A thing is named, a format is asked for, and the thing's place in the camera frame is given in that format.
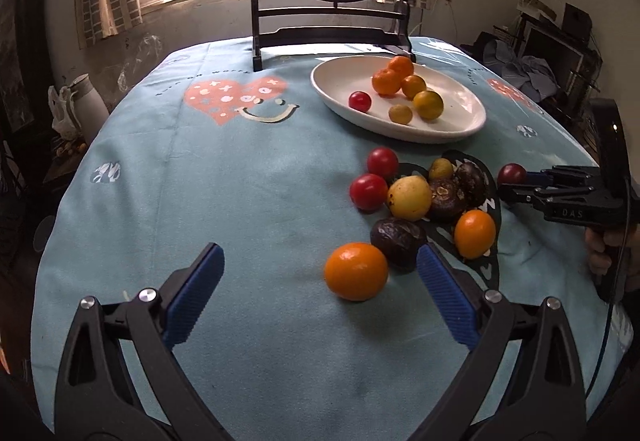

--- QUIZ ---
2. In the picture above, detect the dark red plum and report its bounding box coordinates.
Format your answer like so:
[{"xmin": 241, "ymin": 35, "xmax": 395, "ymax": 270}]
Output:
[{"xmin": 497, "ymin": 163, "xmax": 527, "ymax": 186}]

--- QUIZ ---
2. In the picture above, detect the dark wrinkled passion fruit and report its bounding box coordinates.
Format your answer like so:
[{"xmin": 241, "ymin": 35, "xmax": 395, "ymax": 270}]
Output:
[{"xmin": 370, "ymin": 217, "xmax": 426, "ymax": 274}]

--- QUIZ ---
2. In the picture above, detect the yellow round fruit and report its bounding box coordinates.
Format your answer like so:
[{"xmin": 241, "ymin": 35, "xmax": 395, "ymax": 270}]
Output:
[{"xmin": 387, "ymin": 176, "xmax": 433, "ymax": 221}]

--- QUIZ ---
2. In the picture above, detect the greenish yellow mandarin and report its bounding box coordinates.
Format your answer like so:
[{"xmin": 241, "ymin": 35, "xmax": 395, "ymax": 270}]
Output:
[{"xmin": 412, "ymin": 90, "xmax": 444, "ymax": 122}]

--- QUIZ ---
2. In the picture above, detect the small green-yellow fruit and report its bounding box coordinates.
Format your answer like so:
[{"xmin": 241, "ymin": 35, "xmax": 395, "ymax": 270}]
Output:
[{"xmin": 388, "ymin": 104, "xmax": 413, "ymax": 125}]

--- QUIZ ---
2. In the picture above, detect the yellow-orange mandarin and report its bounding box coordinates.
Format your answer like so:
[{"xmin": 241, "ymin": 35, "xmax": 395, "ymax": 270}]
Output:
[{"xmin": 401, "ymin": 74, "xmax": 427, "ymax": 100}]

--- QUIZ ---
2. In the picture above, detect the large textured orange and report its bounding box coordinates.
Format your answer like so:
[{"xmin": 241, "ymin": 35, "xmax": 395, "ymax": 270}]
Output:
[{"xmin": 387, "ymin": 56, "xmax": 414, "ymax": 78}]

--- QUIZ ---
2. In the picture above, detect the small orange mandarin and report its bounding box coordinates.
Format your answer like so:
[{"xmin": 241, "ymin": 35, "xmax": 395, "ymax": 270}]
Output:
[{"xmin": 371, "ymin": 68, "xmax": 402, "ymax": 98}]

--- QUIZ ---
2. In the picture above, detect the person's right hand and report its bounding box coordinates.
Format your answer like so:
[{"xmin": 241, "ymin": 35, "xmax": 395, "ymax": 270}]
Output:
[{"xmin": 585, "ymin": 227, "xmax": 639, "ymax": 276}]

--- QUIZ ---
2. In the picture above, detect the pile of grey clothes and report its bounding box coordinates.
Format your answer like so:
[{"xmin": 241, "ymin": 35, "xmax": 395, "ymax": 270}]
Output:
[{"xmin": 482, "ymin": 39, "xmax": 559, "ymax": 102}]

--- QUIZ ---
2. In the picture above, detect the small yellow kumquat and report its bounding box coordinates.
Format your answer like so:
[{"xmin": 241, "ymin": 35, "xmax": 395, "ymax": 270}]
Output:
[{"xmin": 428, "ymin": 157, "xmax": 454, "ymax": 181}]

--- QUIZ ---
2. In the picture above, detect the white oval plate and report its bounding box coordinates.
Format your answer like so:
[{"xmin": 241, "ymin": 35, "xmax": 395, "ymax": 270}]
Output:
[{"xmin": 310, "ymin": 54, "xmax": 487, "ymax": 144}]

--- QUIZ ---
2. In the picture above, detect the red cherry tomato small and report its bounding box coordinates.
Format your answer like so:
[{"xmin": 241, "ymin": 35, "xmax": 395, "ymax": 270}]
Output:
[{"xmin": 349, "ymin": 174, "xmax": 387, "ymax": 213}]

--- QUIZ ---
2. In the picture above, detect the light blue printed tablecloth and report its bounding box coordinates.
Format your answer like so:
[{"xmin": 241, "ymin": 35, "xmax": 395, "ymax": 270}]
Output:
[{"xmin": 30, "ymin": 36, "xmax": 634, "ymax": 441}]

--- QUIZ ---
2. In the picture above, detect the white ceramic jug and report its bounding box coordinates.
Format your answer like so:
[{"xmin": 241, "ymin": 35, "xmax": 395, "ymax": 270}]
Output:
[{"xmin": 67, "ymin": 74, "xmax": 110, "ymax": 146}]

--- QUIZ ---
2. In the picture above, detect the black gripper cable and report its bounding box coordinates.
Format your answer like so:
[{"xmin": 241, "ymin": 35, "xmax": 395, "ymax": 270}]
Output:
[{"xmin": 583, "ymin": 200, "xmax": 633, "ymax": 402}]

